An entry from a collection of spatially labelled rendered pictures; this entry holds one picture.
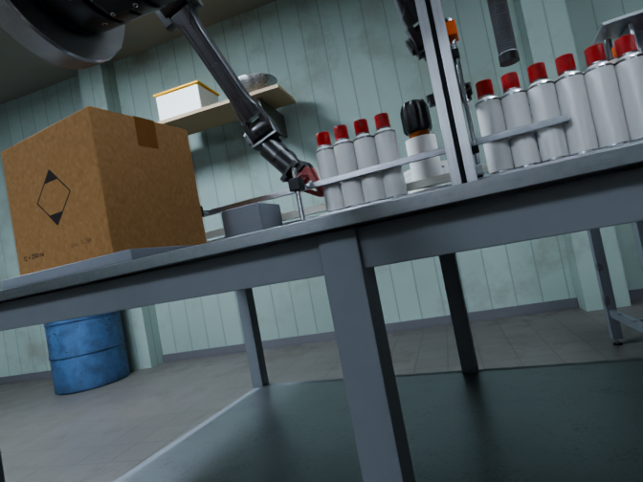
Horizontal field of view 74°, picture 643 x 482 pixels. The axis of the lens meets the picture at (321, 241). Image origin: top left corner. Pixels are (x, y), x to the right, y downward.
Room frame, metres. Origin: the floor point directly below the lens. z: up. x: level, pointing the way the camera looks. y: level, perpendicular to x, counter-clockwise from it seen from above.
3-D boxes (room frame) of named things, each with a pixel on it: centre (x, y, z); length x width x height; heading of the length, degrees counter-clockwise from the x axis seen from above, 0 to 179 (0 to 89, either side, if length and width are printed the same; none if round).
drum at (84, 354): (4.18, 2.42, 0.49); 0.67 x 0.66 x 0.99; 164
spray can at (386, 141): (1.01, -0.20, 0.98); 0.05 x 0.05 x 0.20
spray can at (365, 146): (1.02, -0.15, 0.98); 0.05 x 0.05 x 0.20
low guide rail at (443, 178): (1.10, -0.05, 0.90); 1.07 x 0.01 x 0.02; 67
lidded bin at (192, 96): (3.91, 0.98, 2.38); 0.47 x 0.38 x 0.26; 74
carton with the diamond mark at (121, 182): (0.92, 0.44, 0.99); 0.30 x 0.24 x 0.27; 63
